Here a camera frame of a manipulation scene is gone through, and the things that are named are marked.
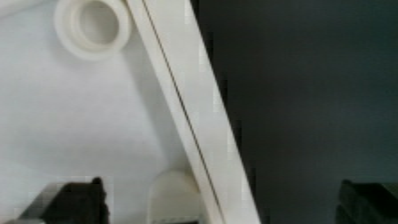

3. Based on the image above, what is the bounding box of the white square tabletop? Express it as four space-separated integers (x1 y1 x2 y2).
0 0 205 224

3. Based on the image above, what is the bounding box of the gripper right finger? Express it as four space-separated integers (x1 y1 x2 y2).
335 180 398 224

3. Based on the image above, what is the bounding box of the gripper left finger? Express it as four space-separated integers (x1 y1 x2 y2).
11 177 111 224

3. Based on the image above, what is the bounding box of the white U-shaped obstacle fence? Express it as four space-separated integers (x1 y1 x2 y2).
144 0 262 224

